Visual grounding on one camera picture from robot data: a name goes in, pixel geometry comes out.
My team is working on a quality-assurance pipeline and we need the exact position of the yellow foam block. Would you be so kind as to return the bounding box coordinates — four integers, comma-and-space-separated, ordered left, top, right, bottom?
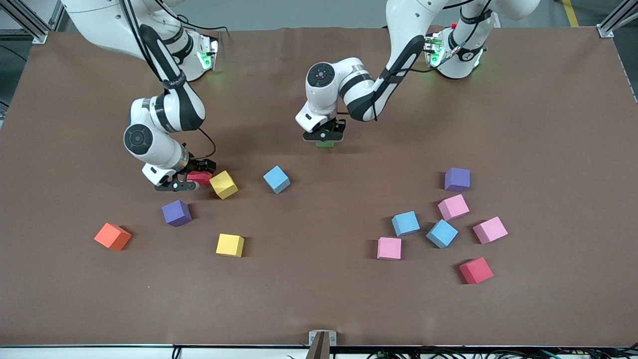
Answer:
216, 233, 245, 258
209, 170, 239, 200

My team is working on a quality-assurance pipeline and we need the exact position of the light blue foam block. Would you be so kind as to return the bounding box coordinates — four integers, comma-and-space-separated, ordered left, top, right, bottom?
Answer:
426, 219, 459, 249
391, 211, 421, 237
263, 166, 291, 194

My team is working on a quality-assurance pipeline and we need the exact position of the purple foam block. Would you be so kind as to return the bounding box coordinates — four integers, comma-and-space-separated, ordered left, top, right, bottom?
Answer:
445, 168, 471, 192
161, 200, 192, 228

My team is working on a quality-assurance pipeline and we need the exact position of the orange foam block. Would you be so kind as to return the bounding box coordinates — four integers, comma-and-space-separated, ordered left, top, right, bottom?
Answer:
94, 222, 133, 251

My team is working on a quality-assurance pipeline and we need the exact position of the pink foam block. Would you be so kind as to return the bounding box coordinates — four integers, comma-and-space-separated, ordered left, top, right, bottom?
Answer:
438, 194, 470, 221
473, 216, 509, 245
377, 237, 402, 261

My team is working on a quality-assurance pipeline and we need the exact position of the brown table mat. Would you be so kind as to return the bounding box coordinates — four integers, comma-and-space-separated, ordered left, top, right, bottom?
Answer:
0, 25, 638, 348

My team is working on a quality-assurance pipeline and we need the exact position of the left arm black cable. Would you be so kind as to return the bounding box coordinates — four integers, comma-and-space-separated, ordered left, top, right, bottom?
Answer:
371, 0, 494, 123

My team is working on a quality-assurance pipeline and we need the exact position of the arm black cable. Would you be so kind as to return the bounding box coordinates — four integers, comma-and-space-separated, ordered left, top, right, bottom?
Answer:
120, 0, 217, 163
371, 0, 494, 123

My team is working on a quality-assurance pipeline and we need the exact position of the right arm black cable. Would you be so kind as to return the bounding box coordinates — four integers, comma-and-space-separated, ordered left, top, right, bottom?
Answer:
120, 0, 217, 163

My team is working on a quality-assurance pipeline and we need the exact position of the aluminium frame post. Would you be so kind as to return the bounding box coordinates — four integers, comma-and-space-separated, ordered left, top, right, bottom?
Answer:
597, 0, 638, 39
0, 0, 65, 44

